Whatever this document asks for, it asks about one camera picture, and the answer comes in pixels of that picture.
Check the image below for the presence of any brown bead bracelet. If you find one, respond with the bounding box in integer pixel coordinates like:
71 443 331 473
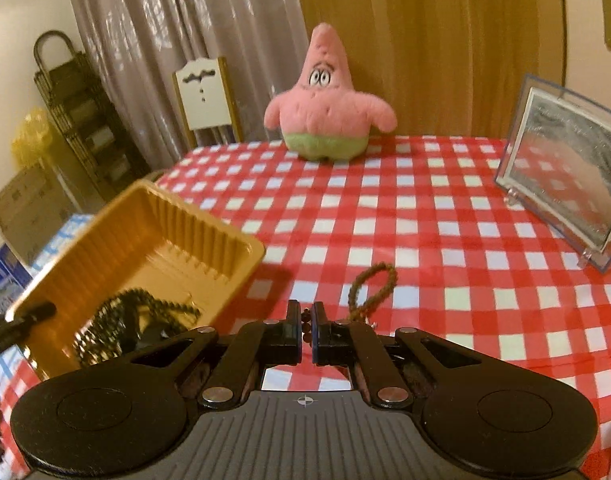
300 264 399 347

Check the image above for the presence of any pink starfish plush toy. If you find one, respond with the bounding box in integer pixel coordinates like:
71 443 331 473
264 22 398 163

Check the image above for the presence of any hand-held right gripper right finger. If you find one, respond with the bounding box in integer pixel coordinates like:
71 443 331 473
311 301 487 404

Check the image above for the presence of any red checkered tablecloth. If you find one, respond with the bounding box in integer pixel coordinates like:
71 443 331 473
0 135 611 480

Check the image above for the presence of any wooden door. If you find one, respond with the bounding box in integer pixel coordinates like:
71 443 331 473
290 0 569 141

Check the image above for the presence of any white wooden chair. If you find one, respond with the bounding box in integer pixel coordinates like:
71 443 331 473
173 56 244 149

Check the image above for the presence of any brown patterned curtain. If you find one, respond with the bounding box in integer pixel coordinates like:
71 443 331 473
66 0 307 171

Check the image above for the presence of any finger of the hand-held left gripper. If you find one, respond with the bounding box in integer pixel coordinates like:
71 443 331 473
0 302 57 357

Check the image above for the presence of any yellow plastic tray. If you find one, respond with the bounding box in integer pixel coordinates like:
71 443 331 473
6 180 266 382

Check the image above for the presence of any stack of dark folding chairs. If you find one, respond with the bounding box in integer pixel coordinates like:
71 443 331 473
33 30 152 202

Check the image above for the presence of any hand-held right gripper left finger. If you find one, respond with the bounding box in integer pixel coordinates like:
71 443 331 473
130 300 303 409

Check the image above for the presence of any cardboard box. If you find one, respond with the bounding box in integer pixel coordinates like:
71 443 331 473
0 165 79 267

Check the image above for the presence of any yellow plastic bag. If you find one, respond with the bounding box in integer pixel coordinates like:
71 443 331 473
12 107 57 167

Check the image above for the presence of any clear sand art frame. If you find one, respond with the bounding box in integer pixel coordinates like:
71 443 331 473
494 72 611 274

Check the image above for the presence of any blue printed carton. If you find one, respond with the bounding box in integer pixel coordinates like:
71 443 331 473
0 245 32 311

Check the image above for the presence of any dark bead necklace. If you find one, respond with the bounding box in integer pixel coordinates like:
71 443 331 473
73 287 202 367

